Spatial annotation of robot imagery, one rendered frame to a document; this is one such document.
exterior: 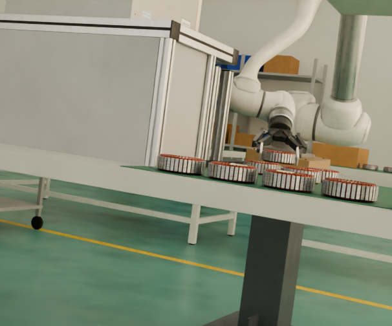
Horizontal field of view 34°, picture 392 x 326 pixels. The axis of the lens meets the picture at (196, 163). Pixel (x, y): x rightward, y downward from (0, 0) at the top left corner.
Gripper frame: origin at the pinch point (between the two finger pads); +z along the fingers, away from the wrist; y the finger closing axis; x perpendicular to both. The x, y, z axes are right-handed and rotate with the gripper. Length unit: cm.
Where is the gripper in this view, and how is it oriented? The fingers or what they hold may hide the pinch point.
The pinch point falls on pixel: (279, 156)
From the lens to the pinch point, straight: 207.9
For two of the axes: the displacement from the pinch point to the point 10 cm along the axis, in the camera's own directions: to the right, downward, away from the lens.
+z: -1.3, 5.3, -8.4
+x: 0.7, -8.4, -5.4
